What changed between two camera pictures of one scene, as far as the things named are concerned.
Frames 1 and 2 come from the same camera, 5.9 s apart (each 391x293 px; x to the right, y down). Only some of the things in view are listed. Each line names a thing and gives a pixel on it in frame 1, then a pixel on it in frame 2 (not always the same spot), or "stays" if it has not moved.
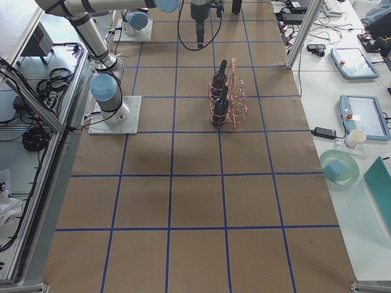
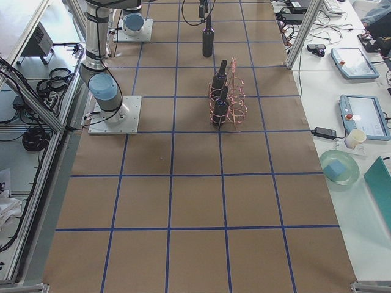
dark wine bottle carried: [236, 6] → [208, 39]
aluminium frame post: [313, 11] stays
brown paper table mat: [186, 207] stays
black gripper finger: [200, 24] → [203, 9]
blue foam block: [334, 170] stays
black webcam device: [317, 49] stays
